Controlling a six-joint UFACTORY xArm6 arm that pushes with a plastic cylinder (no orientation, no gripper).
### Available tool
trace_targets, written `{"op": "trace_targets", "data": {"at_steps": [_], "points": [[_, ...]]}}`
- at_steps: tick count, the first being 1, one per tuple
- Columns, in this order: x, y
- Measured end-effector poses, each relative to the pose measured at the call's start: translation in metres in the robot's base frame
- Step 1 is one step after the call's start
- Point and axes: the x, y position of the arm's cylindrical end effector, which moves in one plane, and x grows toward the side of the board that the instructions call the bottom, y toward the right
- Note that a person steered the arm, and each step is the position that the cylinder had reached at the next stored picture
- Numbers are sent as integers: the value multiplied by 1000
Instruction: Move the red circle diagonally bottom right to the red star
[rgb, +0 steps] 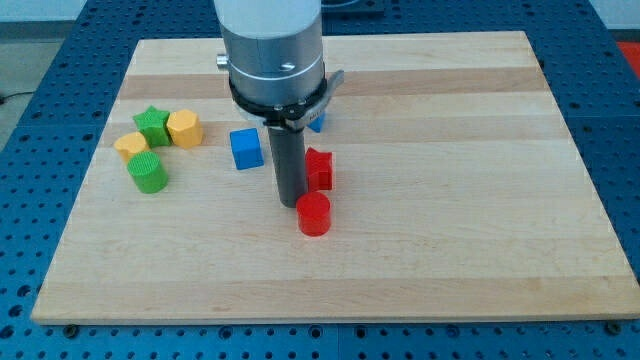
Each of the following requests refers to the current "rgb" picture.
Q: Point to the red cylinder block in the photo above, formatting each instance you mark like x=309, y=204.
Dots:
x=314, y=214

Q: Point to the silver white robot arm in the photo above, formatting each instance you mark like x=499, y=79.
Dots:
x=274, y=57

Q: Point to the blue block behind arm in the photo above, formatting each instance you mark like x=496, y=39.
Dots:
x=317, y=124

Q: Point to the red star block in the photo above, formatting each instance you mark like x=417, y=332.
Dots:
x=319, y=170

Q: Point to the green star block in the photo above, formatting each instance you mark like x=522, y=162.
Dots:
x=152, y=125

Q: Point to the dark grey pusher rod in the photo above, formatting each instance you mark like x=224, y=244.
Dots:
x=288, y=154

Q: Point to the blue cube block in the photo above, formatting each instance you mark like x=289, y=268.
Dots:
x=246, y=148

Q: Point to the wooden board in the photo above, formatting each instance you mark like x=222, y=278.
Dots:
x=459, y=195

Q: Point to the yellow hexagon block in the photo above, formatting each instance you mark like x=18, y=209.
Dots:
x=185, y=128

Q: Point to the green cylinder block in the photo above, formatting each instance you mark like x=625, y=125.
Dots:
x=147, y=172

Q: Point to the yellow heart block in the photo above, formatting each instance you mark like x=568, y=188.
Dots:
x=129, y=145

